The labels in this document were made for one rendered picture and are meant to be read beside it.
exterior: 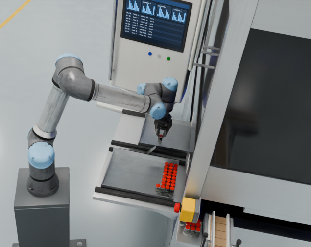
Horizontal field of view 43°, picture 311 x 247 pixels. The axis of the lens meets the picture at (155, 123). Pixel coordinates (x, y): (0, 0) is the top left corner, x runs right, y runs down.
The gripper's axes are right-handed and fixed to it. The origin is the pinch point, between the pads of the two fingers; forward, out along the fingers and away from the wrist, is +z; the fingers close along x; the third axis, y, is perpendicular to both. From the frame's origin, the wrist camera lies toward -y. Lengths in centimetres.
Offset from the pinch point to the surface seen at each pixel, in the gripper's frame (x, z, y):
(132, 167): -10.6, 5.2, 23.9
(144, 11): -23, -44, -54
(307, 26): 38, -90, 48
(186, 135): 13.9, 5.2, -10.0
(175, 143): 8.4, 5.2, -0.6
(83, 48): -111, 93, -245
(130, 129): -17.6, 5.4, -5.4
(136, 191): -5.4, 2.2, 41.6
